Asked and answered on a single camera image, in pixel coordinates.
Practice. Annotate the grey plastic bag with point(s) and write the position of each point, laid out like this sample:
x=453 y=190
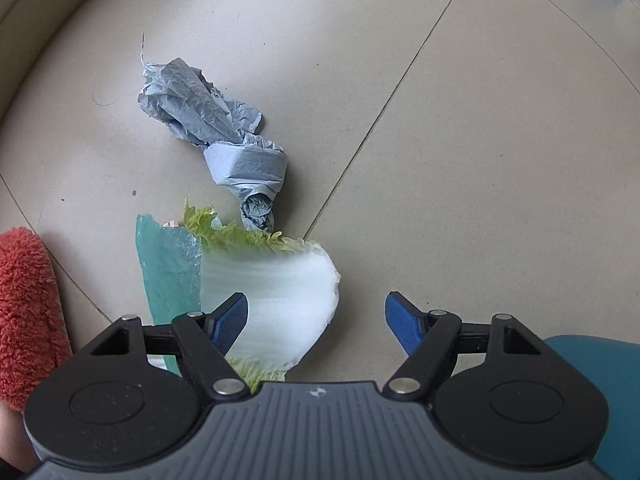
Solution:
x=226 y=131

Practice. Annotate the teal plastic trash bin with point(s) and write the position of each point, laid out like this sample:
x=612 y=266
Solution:
x=613 y=366

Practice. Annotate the red fluffy slipper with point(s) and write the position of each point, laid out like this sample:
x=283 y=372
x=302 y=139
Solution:
x=34 y=340

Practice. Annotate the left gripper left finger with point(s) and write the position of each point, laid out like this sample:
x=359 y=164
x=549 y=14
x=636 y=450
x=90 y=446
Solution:
x=224 y=325

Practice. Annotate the teal plastic sheet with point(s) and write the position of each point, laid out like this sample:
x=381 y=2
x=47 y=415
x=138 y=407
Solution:
x=170 y=262

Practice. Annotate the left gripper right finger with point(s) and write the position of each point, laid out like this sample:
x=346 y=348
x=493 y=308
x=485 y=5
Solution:
x=407 y=323

